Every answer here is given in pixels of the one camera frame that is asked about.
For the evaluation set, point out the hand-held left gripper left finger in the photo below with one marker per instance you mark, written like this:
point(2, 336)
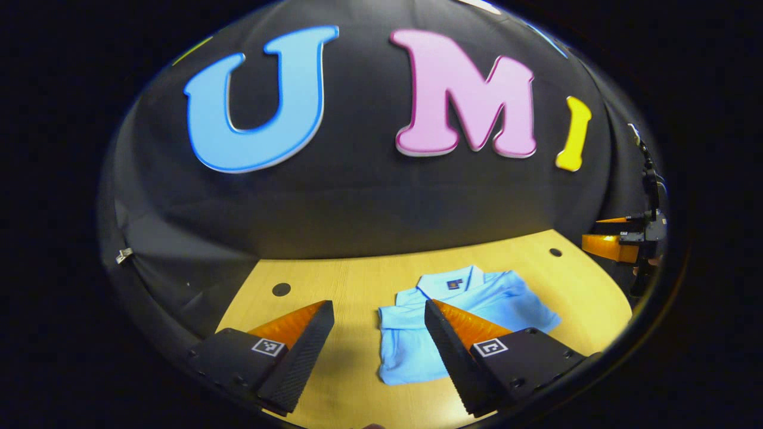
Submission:
point(304, 357)

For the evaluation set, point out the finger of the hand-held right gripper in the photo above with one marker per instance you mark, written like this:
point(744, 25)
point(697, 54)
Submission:
point(614, 220)
point(608, 247)

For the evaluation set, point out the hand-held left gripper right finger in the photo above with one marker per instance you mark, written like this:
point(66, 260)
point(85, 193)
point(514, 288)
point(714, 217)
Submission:
point(453, 357)

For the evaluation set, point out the light blue polo T-shirt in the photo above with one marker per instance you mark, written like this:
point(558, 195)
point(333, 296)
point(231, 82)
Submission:
point(411, 351)

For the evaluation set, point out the black backdrop cloth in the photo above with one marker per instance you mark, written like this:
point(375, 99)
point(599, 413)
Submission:
point(357, 196)

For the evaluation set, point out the small metal clip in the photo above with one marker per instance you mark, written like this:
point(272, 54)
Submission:
point(124, 255)

